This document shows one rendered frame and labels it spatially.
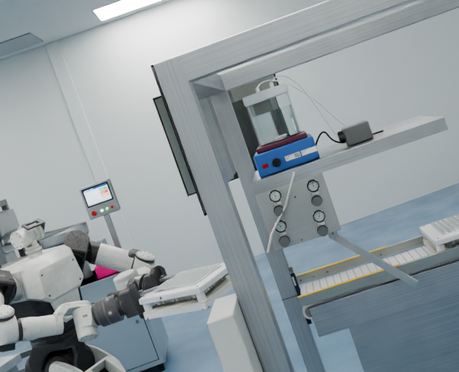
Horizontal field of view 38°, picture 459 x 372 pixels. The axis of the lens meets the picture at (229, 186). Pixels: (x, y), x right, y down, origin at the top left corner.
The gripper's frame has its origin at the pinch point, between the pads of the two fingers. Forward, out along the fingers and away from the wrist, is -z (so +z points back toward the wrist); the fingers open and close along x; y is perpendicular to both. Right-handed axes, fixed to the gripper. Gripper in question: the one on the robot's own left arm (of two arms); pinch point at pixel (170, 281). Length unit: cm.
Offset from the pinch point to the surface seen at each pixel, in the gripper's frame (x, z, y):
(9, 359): 16, 93, 13
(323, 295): 19, -45, -19
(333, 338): 103, 73, -177
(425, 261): 19, -73, -37
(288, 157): -26, -48, -22
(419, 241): 20, -61, -62
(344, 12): -55, -105, 24
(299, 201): -13, -49, -18
